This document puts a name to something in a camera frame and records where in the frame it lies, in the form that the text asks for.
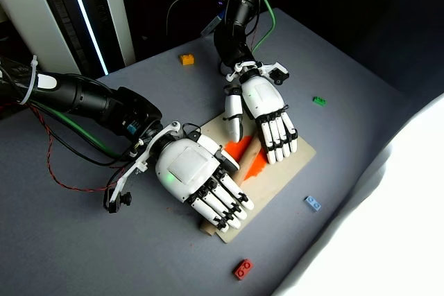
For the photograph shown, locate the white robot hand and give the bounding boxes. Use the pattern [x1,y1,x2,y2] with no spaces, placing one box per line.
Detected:
[223,75,299,166]
[154,133,255,234]

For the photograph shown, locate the wooden rolling pin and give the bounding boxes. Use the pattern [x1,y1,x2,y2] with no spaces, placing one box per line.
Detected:
[198,134,266,238]

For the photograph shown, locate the orange play dough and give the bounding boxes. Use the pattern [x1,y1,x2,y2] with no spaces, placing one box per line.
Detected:
[224,135,268,182]

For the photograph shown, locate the light wooden board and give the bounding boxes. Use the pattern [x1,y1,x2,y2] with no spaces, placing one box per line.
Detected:
[199,114,317,244]

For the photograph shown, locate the red two-stud toy block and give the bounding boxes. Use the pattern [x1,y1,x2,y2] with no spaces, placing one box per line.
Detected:
[232,259,255,281]

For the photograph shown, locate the light blue toy block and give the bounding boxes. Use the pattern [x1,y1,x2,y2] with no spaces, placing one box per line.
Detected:
[304,195,323,213]

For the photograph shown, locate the grey table cloth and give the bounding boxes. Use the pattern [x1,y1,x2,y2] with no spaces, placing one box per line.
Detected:
[0,6,420,296]

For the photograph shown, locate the white draped backdrop sheet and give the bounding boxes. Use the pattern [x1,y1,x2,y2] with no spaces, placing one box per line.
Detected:
[270,93,444,296]

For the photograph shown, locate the white column with light strip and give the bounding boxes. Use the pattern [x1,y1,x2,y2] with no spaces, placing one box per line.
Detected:
[0,0,137,77]

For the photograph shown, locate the green cable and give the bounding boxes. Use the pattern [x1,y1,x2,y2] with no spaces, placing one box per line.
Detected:
[33,103,122,158]
[251,0,277,54]

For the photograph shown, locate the grey cable adapter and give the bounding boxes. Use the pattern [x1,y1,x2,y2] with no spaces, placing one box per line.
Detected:
[200,15,223,36]

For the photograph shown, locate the red black twisted cable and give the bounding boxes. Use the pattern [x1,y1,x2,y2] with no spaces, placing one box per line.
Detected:
[27,107,128,193]

